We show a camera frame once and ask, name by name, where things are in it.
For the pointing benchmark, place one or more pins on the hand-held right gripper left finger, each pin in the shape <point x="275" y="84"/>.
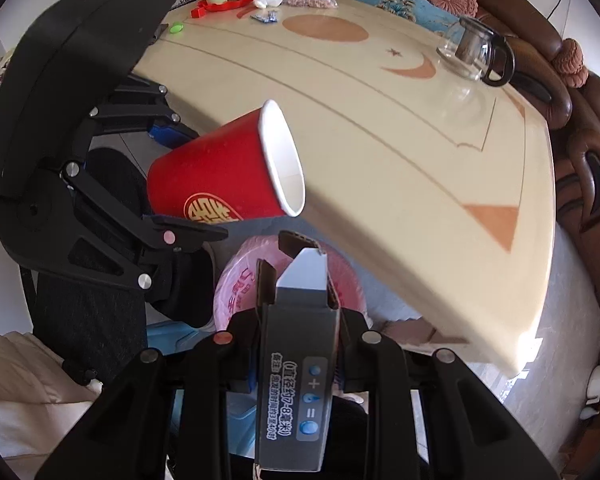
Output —
<point x="235" y="347"/>

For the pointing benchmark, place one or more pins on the black cardboard box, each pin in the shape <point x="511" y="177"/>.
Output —
<point x="295" y="340"/>

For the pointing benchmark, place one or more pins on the white jacket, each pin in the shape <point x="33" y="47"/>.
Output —
<point x="20" y="385"/>

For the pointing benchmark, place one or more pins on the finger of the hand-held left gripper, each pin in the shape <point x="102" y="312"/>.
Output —
<point x="172" y="135"/>
<point x="180" y="232"/>

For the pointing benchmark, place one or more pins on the blue patterned cushion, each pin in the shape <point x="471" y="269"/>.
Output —
<point x="400" y="2"/>

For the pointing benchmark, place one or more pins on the red paper cup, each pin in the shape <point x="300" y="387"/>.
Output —
<point x="215" y="170"/>

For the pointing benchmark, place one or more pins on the blue and white candy wrapper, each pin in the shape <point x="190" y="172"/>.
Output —
<point x="264" y="17"/>

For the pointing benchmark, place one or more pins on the small green plastic piece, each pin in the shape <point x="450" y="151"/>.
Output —
<point x="176" y="26"/>

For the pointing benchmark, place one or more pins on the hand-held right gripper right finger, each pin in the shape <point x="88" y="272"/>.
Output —
<point x="360" y="355"/>

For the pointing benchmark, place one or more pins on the red tray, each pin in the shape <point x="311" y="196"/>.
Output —
<point x="225" y="7"/>

